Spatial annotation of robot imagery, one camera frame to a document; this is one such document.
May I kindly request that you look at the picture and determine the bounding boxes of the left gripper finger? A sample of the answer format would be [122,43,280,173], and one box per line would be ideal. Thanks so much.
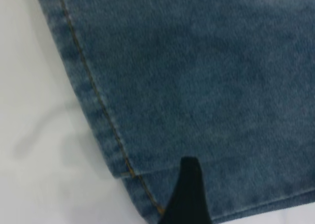
[157,156,212,224]

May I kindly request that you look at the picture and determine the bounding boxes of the blue denim pants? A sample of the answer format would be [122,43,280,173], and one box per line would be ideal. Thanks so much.
[33,0,315,224]

